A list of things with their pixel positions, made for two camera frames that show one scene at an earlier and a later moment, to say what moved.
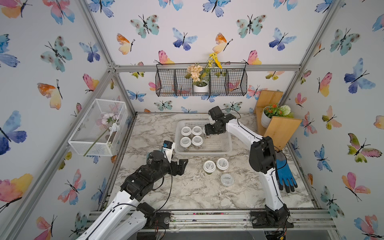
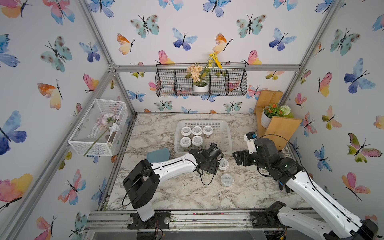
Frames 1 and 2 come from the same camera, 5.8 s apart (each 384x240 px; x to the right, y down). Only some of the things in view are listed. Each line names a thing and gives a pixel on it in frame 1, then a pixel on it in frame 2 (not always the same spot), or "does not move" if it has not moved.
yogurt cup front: (222, 164) does not move
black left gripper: (180, 168) to (214, 168)
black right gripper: (207, 129) to (246, 154)
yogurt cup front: (197, 140) does not move
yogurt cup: (185, 141) does not move
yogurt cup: (197, 130) does not move
